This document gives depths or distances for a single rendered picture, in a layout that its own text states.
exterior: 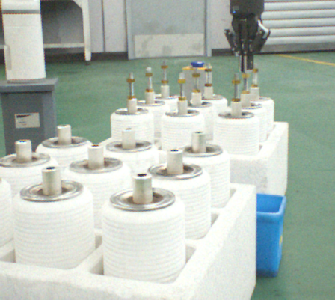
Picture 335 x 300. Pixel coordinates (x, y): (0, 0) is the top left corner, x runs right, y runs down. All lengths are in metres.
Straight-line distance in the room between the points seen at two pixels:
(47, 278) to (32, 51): 0.87
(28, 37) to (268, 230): 0.77
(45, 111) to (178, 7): 5.10
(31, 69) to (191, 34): 5.12
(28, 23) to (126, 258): 0.90
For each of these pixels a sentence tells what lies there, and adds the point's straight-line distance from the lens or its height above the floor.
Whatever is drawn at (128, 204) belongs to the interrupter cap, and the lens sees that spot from 0.59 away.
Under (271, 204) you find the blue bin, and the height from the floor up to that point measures 0.10.
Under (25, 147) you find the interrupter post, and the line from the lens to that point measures 0.81.
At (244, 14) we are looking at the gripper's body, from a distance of 1.19.
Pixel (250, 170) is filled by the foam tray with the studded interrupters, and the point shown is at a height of 0.16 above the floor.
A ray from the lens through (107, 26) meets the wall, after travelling 6.35.
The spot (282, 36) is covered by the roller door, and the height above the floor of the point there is 0.21.
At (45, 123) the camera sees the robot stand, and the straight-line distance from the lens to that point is 1.40.
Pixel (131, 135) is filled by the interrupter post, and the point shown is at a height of 0.27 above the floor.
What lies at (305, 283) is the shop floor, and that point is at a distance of 0.99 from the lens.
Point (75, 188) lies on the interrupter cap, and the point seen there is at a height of 0.25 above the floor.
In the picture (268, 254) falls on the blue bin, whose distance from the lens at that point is 0.98.
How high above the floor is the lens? 0.45
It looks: 12 degrees down
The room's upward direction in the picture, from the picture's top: 1 degrees counter-clockwise
